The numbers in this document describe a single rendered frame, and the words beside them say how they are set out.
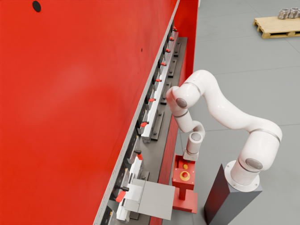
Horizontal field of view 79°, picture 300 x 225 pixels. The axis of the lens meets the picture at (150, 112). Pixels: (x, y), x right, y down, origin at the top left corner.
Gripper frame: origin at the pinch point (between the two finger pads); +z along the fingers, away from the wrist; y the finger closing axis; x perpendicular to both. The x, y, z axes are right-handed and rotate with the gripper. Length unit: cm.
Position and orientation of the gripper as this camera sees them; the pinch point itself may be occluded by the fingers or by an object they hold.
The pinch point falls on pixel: (189, 160)
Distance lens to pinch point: 142.5
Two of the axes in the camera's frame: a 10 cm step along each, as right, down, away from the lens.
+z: 0.3, 6.5, 7.6
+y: 9.8, 1.4, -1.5
